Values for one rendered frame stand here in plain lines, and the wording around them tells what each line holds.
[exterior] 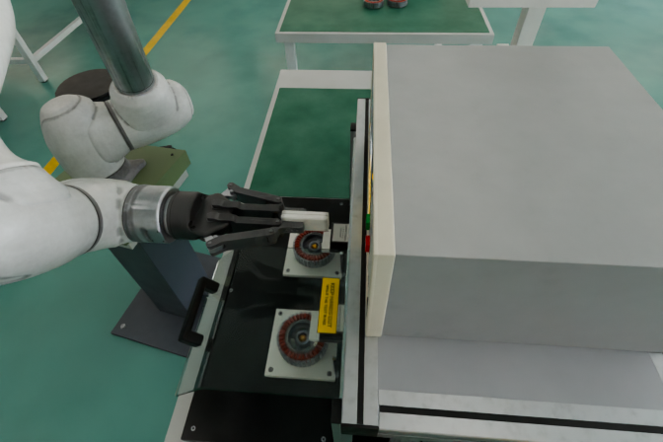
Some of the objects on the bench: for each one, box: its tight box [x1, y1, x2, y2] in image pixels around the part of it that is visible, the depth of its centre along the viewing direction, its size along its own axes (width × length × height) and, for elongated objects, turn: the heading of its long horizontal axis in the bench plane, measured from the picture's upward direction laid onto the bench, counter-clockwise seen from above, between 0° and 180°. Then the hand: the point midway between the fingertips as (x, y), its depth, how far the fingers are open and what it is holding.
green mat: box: [250, 88, 371, 199], centre depth 137 cm, size 94×61×1 cm, turn 87°
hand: (305, 220), depth 57 cm, fingers closed
